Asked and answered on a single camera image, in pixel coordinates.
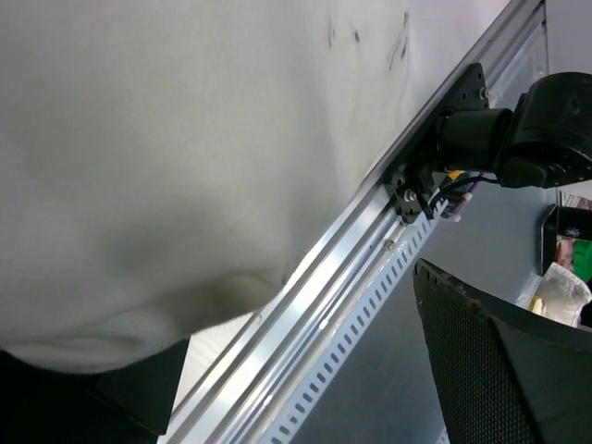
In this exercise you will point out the white pillow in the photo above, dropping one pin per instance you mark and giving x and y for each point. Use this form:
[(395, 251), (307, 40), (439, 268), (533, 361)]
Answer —
[(166, 165)]

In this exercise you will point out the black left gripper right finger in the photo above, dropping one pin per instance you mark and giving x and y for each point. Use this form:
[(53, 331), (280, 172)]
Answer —
[(502, 373)]

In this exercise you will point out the aluminium mounting rail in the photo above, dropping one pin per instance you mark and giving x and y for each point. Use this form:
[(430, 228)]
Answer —
[(256, 373)]

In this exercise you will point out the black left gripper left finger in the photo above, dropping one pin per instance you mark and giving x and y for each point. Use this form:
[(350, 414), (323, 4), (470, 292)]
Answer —
[(130, 405)]

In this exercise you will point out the cluttered items beyond table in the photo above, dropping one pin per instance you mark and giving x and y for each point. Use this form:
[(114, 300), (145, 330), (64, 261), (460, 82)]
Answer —
[(563, 290)]

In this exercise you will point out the perforated grey cable duct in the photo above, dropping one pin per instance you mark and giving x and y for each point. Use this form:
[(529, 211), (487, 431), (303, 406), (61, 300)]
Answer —
[(378, 281)]

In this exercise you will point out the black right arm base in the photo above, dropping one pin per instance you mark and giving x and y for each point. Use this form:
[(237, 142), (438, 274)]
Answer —
[(460, 132)]

